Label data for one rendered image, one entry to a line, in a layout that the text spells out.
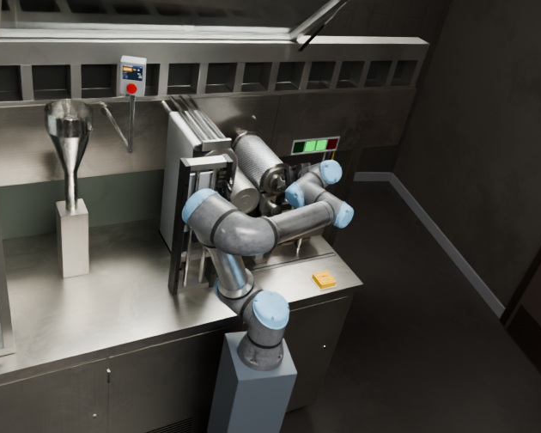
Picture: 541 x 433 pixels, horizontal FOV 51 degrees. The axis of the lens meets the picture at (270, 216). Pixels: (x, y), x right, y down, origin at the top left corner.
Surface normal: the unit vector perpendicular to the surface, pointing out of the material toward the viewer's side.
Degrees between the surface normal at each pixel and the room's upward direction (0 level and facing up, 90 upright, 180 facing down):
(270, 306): 7
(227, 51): 90
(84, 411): 90
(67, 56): 90
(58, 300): 0
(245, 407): 90
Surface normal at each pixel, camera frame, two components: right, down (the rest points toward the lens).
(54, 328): 0.18, -0.81
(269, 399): 0.27, 0.59
